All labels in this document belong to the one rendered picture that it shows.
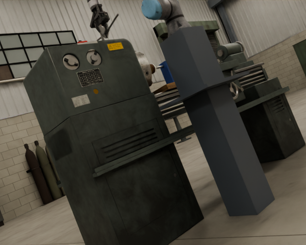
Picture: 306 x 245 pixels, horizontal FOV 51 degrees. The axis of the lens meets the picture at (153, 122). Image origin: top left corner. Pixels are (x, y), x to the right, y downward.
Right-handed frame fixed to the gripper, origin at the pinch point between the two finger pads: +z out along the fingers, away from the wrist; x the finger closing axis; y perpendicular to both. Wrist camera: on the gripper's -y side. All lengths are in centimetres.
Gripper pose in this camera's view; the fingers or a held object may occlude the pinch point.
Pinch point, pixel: (105, 37)
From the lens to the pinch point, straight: 221.9
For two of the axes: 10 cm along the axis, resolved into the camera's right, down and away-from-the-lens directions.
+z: 3.8, 9.3, -0.4
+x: 7.3, -2.7, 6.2
